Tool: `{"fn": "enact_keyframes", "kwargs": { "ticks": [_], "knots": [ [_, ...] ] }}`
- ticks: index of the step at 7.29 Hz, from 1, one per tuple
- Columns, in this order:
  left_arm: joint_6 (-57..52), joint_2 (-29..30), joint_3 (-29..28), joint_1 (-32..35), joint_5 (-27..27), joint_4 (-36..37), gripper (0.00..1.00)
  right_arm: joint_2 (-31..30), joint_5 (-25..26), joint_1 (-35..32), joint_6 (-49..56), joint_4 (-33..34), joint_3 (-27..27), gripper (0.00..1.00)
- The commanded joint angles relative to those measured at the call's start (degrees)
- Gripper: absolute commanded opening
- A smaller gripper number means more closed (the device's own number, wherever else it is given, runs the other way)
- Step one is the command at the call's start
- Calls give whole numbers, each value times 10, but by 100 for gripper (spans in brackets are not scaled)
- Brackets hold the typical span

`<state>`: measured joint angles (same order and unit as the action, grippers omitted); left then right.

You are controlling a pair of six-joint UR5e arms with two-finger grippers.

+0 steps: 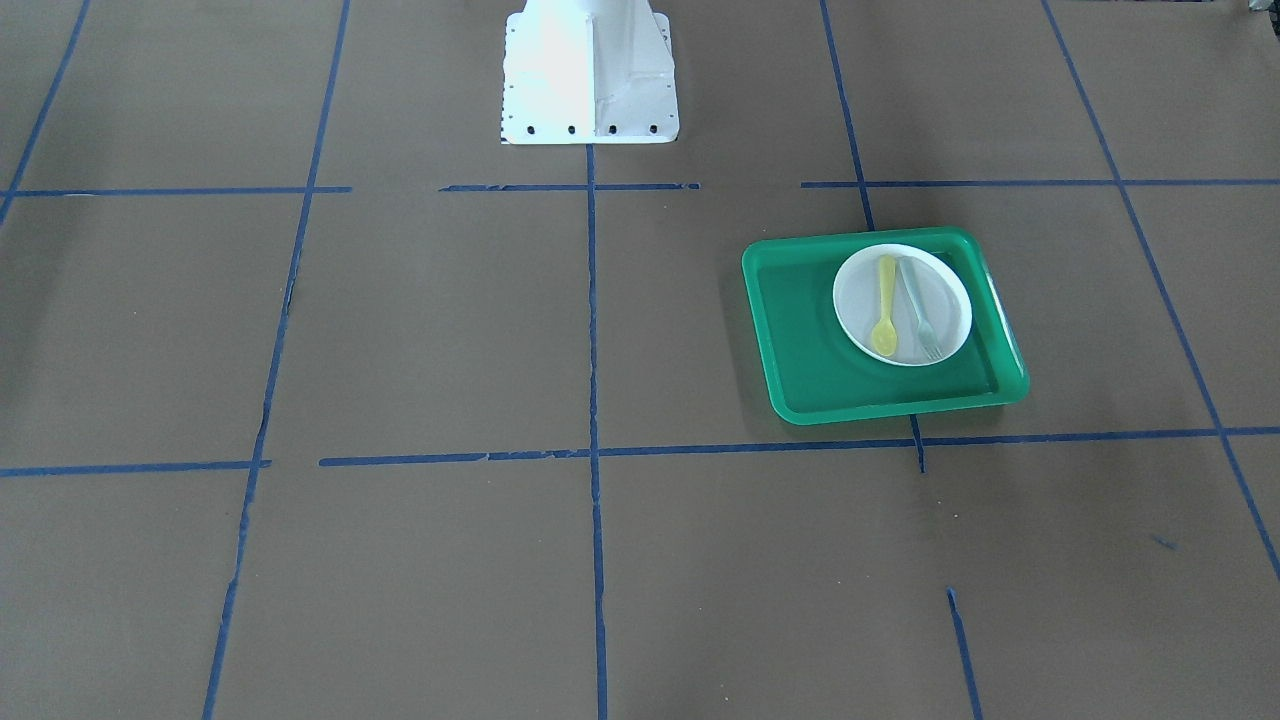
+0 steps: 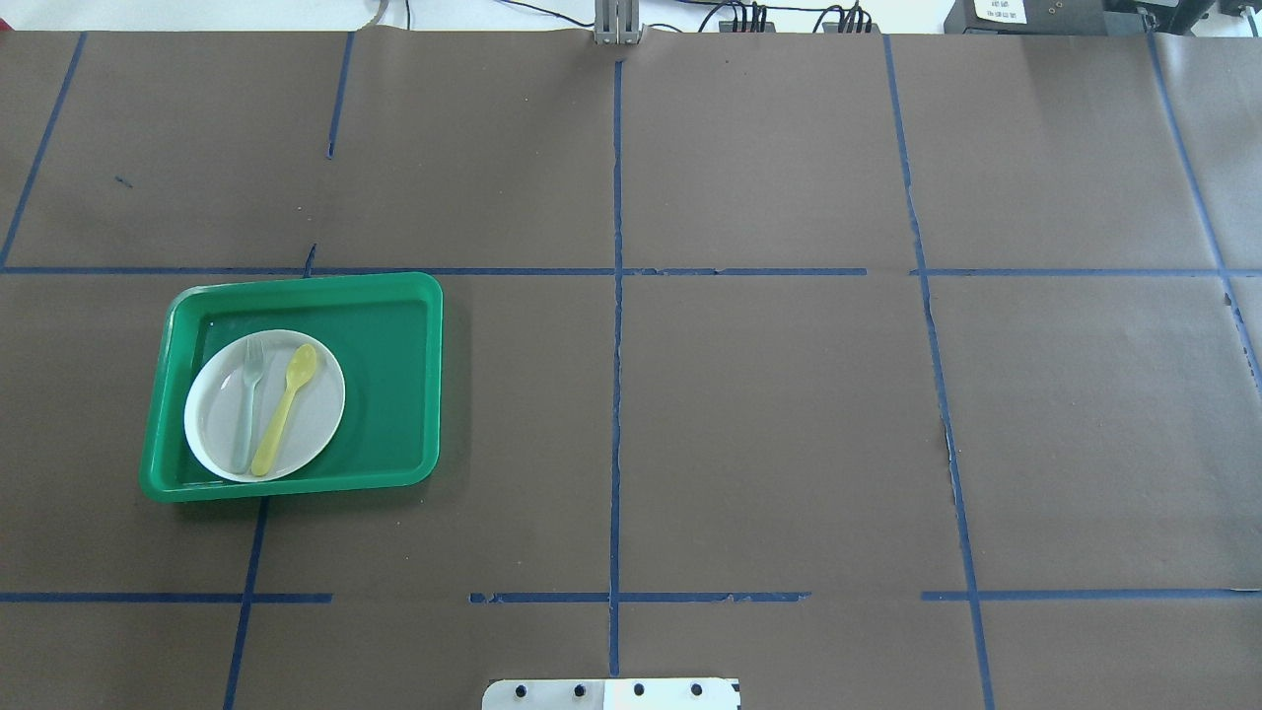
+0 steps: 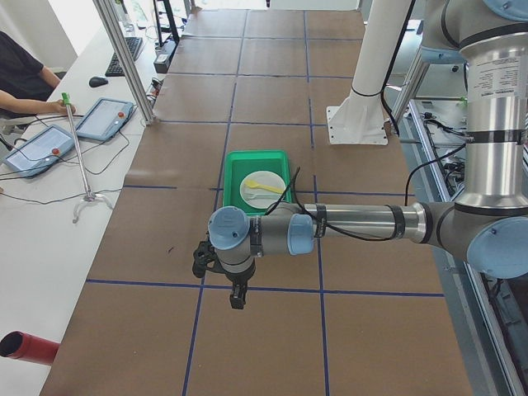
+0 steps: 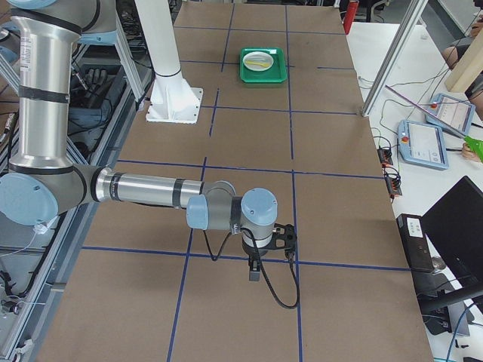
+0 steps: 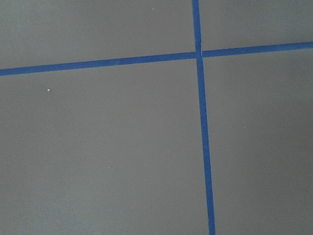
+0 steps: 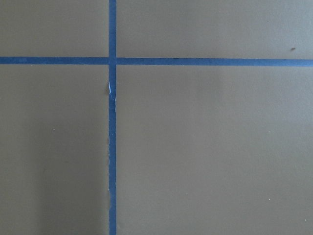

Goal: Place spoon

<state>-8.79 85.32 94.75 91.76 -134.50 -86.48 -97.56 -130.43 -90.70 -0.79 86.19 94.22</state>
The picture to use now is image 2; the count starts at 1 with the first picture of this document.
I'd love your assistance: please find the yellow plastic spoon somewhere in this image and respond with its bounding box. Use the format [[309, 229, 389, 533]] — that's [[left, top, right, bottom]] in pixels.
[[249, 343, 319, 477]]

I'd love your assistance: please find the green plastic tray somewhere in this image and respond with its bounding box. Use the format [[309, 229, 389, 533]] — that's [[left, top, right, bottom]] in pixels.
[[139, 271, 445, 503]]

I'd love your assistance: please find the black power strip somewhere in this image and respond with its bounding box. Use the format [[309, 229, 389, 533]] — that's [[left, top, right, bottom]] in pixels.
[[717, 1, 774, 35], [811, 1, 878, 35]]

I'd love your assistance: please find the white round plate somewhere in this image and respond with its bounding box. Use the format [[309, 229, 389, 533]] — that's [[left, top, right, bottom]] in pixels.
[[183, 329, 347, 484]]

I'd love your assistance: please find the translucent plastic fork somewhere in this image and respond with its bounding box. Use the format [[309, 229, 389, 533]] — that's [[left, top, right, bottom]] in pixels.
[[233, 335, 266, 475]]

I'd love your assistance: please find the black power strip right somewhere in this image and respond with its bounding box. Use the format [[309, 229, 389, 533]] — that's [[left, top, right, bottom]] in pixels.
[[811, 1, 878, 35]]

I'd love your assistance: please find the black equipment box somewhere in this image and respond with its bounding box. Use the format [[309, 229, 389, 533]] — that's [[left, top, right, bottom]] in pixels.
[[943, 1, 1143, 37]]

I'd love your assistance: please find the grey aluminium post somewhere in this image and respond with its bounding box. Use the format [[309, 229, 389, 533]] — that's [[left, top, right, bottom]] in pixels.
[[594, 0, 644, 45]]

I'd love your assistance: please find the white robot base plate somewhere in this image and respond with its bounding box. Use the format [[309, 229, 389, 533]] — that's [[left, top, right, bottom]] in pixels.
[[481, 677, 742, 709]]

